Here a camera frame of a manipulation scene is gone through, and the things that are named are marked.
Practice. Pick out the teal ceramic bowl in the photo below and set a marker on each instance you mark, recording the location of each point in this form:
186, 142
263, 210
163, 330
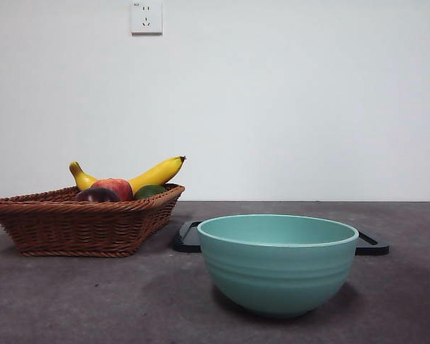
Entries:
277, 272

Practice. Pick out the dark purple plum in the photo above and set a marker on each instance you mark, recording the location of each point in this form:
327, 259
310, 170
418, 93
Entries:
96, 195

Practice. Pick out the yellow banana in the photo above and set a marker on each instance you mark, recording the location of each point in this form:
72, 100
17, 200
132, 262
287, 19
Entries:
157, 173

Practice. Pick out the green avocado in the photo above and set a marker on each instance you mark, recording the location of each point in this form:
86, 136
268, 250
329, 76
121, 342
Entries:
148, 190

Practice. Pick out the dark rectangular tray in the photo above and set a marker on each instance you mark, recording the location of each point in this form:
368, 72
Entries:
186, 240

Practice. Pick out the red yellow apple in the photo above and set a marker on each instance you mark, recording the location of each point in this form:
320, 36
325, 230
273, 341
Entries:
114, 188

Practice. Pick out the brown wicker basket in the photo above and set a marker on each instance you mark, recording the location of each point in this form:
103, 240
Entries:
75, 229

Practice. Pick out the white wall socket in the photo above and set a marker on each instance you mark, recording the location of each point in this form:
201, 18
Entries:
147, 21

